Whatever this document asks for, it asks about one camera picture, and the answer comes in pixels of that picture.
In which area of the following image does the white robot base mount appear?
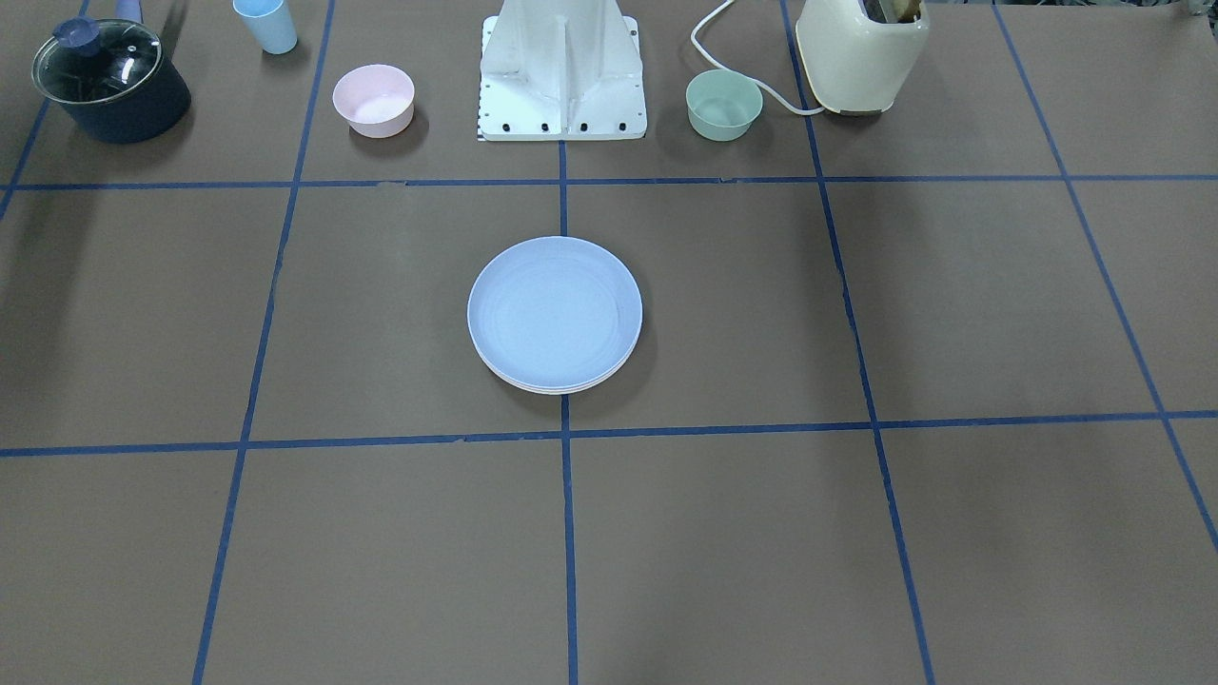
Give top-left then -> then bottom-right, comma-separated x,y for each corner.
477,1 -> 648,143

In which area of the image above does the pink plate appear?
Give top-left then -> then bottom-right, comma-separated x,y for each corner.
469,332 -> 642,395

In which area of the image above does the green bowl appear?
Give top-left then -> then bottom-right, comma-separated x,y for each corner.
685,68 -> 764,143

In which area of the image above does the pink bowl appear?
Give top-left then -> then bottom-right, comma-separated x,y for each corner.
331,65 -> 415,139

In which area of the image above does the bread slice in toaster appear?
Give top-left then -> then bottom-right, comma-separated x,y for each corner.
864,0 -> 923,26

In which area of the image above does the white toaster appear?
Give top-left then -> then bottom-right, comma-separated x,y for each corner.
795,1 -> 931,116

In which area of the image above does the white toaster cable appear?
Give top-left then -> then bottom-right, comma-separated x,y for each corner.
691,0 -> 825,117

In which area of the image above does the dark blue pot with lid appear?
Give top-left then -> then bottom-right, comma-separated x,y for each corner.
30,1 -> 192,145

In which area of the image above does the blue plate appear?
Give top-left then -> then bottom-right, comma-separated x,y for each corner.
466,236 -> 644,352

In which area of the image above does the light blue cup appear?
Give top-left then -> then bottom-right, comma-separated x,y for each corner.
231,0 -> 298,55

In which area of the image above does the cream plate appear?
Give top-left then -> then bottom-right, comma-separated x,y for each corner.
488,364 -> 621,396

